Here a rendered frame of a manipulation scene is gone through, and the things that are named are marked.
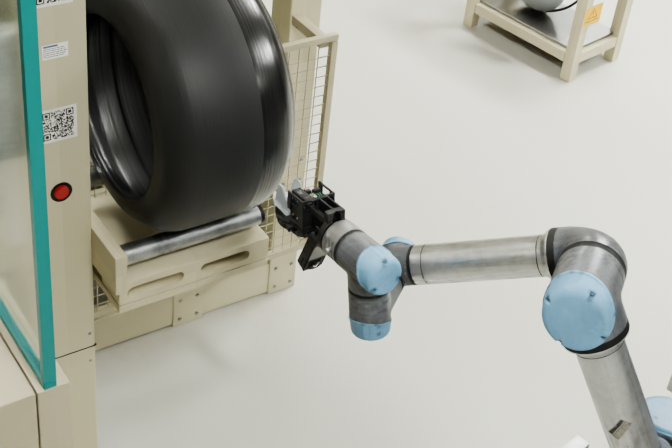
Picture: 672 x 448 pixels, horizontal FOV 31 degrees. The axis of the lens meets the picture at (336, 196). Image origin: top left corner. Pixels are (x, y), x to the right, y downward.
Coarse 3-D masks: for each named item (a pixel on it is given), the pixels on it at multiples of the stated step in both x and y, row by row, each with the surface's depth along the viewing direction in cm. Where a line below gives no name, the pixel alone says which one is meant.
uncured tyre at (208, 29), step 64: (128, 0) 234; (192, 0) 234; (256, 0) 241; (128, 64) 277; (192, 64) 229; (256, 64) 235; (128, 128) 278; (192, 128) 230; (256, 128) 237; (128, 192) 258; (192, 192) 237; (256, 192) 248
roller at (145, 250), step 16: (256, 208) 268; (208, 224) 262; (224, 224) 263; (240, 224) 265; (256, 224) 268; (144, 240) 255; (160, 240) 256; (176, 240) 258; (192, 240) 260; (128, 256) 252; (144, 256) 254
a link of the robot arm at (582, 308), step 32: (576, 256) 202; (608, 256) 202; (576, 288) 195; (608, 288) 197; (544, 320) 199; (576, 320) 197; (608, 320) 195; (576, 352) 202; (608, 352) 201; (608, 384) 204; (608, 416) 208; (640, 416) 208
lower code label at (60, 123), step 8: (72, 104) 233; (48, 112) 231; (56, 112) 232; (64, 112) 233; (72, 112) 234; (48, 120) 232; (56, 120) 233; (64, 120) 234; (72, 120) 235; (48, 128) 233; (56, 128) 234; (64, 128) 235; (72, 128) 236; (48, 136) 234; (56, 136) 235; (64, 136) 236; (72, 136) 237
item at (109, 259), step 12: (96, 216) 256; (96, 228) 253; (96, 240) 252; (108, 240) 250; (96, 252) 254; (108, 252) 248; (120, 252) 247; (96, 264) 256; (108, 264) 249; (120, 264) 247; (108, 276) 251; (120, 276) 249; (120, 288) 250
